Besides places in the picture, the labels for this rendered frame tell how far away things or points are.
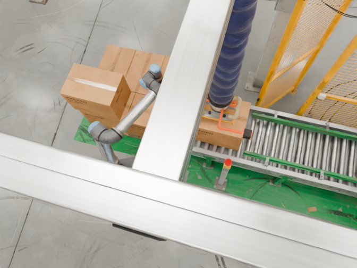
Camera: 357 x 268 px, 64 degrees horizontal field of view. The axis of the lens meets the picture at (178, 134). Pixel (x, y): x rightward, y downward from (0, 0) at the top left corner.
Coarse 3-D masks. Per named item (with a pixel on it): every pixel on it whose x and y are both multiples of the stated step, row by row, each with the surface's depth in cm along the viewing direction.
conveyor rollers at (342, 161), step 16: (208, 144) 322; (256, 144) 317; (272, 144) 317; (336, 144) 311; (352, 144) 310; (256, 160) 312; (288, 160) 308; (304, 160) 309; (352, 160) 304; (352, 176) 298
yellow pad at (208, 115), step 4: (204, 108) 275; (208, 108) 275; (208, 112) 270; (212, 112) 273; (224, 112) 272; (204, 116) 272; (208, 116) 272; (212, 116) 271; (224, 116) 268; (216, 120) 271; (224, 120) 270; (228, 120) 269; (232, 120) 269
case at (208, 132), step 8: (248, 104) 291; (232, 112) 289; (240, 112) 288; (248, 112) 288; (208, 120) 287; (240, 120) 285; (200, 128) 286; (208, 128) 284; (216, 128) 284; (232, 128) 283; (240, 128) 282; (200, 136) 308; (208, 136) 301; (216, 136) 294; (224, 136) 287; (232, 136) 281; (240, 136) 279; (216, 144) 317; (224, 144) 309; (232, 144) 302; (240, 144) 296
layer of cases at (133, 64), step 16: (112, 48) 376; (128, 48) 374; (112, 64) 367; (128, 64) 366; (144, 64) 364; (160, 64) 362; (128, 80) 357; (128, 112) 343; (144, 112) 340; (144, 128) 340
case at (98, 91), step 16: (80, 64) 322; (80, 80) 315; (96, 80) 313; (112, 80) 312; (64, 96) 316; (80, 96) 308; (96, 96) 306; (112, 96) 305; (128, 96) 345; (96, 112) 335; (112, 112) 318
